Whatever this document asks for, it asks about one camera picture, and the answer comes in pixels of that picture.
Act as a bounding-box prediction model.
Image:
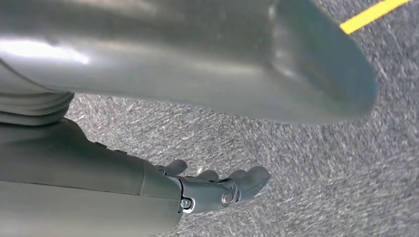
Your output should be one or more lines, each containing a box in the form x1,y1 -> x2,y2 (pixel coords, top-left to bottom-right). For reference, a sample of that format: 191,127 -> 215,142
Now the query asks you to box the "yellow floor tape square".
339,0 -> 412,36

